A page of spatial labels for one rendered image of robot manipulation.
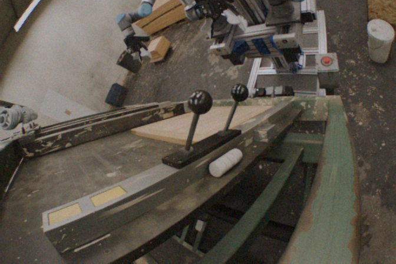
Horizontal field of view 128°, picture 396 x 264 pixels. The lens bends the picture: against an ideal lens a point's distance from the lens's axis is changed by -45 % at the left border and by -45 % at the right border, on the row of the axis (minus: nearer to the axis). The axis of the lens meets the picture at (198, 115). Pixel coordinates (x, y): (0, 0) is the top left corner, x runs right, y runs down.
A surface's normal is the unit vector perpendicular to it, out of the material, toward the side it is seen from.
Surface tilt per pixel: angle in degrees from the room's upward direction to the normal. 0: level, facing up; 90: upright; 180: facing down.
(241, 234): 55
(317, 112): 35
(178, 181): 90
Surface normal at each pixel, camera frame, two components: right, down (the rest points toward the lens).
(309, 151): -0.67, 0.22
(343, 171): -0.14, -0.98
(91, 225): 0.73, 0.01
